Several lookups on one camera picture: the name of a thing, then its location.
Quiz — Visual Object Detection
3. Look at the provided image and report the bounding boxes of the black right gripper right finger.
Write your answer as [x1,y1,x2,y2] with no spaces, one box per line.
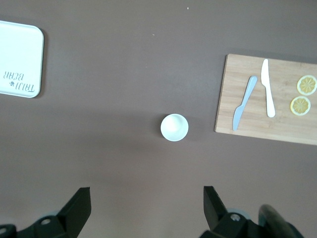
[199,185,304,238]

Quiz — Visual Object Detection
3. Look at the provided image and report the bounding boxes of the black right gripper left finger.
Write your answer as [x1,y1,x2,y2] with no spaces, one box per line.
[0,187,92,238]

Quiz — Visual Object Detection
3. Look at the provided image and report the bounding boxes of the white plastic cup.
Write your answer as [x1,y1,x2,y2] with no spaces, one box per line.
[160,113,190,142]

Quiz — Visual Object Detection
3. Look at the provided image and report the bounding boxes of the bamboo cutting board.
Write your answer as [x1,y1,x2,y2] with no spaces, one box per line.
[214,53,317,146]

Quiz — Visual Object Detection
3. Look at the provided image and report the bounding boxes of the grey-blue plastic knife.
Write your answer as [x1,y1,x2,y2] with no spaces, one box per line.
[232,75,259,131]

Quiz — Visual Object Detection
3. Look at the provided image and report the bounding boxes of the white plastic knife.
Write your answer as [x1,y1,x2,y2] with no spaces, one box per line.
[261,58,276,119]

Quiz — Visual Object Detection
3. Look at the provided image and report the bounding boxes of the yellow lemon slice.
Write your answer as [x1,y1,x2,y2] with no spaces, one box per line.
[289,95,312,117]
[296,74,317,96]

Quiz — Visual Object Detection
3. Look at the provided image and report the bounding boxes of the cream tray with bear print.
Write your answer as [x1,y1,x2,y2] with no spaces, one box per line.
[0,20,45,99]

